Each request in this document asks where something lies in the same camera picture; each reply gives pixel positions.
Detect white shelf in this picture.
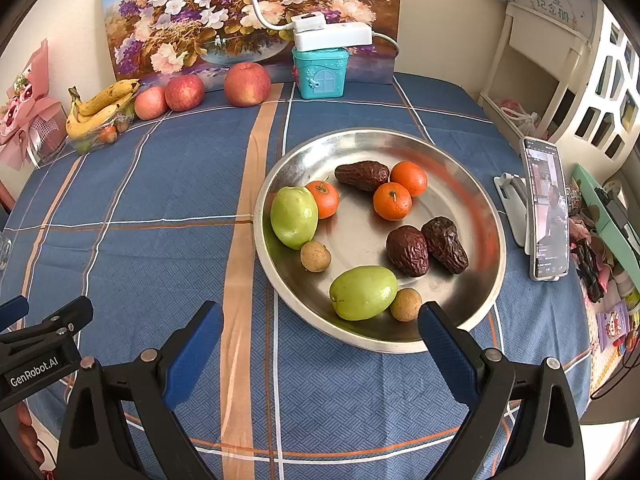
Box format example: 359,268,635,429
477,1,593,143

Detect round steel plate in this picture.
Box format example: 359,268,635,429
253,128,507,353

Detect large wrinkled red date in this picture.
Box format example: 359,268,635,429
385,225,430,279

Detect bag of mixed fruit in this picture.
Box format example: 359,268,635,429
67,112,137,156

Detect green box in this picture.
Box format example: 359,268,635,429
570,162,640,261

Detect smartphone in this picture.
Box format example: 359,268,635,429
522,136,571,281

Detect blue plaid tablecloth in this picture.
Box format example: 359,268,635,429
0,72,608,480

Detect brown avocado on plate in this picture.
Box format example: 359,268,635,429
334,160,390,193

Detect large green jujube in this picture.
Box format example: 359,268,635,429
270,186,320,250

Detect person's left hand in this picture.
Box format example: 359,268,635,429
15,402,47,468

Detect white phone stand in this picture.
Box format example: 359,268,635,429
493,172,533,248

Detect pink flower bouquet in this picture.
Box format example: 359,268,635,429
0,39,68,171

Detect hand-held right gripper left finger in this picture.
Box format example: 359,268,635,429
56,301,224,480

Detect large red apple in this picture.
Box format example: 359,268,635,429
223,62,272,108

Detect brown longan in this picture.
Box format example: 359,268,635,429
390,288,422,322
300,241,332,273

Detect small green jujube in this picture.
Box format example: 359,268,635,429
329,265,399,322

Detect white power strip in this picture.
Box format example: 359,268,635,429
291,14,375,53

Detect teal house-shaped box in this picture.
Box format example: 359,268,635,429
291,46,349,100

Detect white photo frame rack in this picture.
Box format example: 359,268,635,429
550,5,640,161

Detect pale pink apple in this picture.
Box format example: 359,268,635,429
134,86,169,121

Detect tangerine with stem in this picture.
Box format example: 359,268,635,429
373,182,413,222

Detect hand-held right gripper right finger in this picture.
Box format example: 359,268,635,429
417,301,586,480

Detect white power cable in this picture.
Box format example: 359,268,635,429
372,31,401,63

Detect white plastic bag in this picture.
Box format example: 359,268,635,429
500,100,543,136

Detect colourful printed card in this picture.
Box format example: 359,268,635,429
595,300,632,352

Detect banana bunch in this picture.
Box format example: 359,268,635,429
66,78,142,140

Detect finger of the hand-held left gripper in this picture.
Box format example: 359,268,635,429
0,296,95,345
0,295,30,333

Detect orange tangerine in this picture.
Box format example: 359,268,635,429
390,161,429,198
305,180,340,220

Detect flower painting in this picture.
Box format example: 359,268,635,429
101,0,403,93

